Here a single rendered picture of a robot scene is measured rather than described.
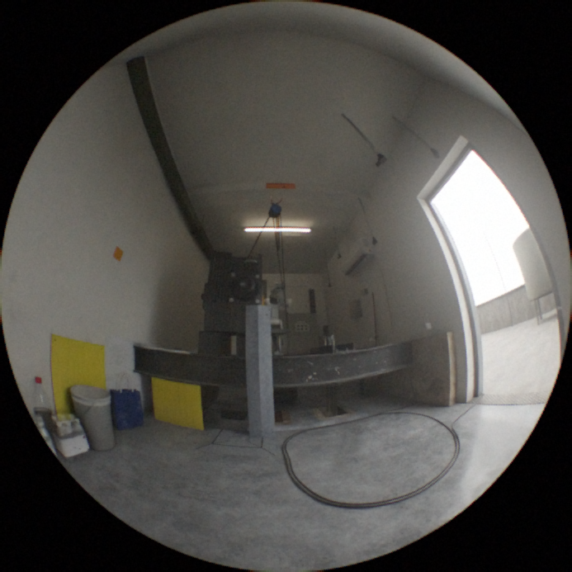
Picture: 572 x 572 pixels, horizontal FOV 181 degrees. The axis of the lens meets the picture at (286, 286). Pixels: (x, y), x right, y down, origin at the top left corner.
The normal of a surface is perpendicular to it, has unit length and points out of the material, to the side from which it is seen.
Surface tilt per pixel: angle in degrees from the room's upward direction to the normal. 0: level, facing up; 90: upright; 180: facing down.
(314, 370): 90
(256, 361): 90
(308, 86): 180
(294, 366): 90
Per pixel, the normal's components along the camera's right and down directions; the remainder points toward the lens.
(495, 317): -1.00, 0.01
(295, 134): 0.04, 0.94
